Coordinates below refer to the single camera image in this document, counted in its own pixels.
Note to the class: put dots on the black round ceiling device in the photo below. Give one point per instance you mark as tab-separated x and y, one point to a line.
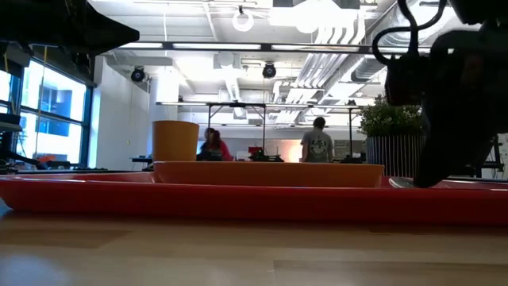
269	70
137	74

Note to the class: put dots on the orange cup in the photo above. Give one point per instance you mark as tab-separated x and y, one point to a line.
175	141

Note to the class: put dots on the large glass window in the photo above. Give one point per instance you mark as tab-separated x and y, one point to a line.
59	119

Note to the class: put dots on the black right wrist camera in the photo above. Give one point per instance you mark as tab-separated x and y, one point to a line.
405	81

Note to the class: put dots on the green plant in ribbed pot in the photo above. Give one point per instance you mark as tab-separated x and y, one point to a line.
391	153

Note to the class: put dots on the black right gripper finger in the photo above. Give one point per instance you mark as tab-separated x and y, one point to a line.
444	147

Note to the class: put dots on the black gantry frame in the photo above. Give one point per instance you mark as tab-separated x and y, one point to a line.
236	105

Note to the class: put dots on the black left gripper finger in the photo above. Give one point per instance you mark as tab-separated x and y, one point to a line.
107	33

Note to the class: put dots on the silver ventilation duct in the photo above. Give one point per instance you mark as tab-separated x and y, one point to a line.
367	71

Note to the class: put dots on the orange plate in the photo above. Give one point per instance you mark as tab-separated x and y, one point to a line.
270	175

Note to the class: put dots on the red plastic tray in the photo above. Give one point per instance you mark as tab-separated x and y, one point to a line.
254	202

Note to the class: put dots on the linear ceiling light bar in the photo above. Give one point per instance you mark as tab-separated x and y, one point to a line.
216	46

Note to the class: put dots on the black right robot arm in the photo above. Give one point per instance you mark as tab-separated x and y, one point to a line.
484	12

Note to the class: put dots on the person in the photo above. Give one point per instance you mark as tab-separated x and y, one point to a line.
216	149
317	145

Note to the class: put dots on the black desk pole stand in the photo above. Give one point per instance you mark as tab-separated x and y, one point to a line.
497	159

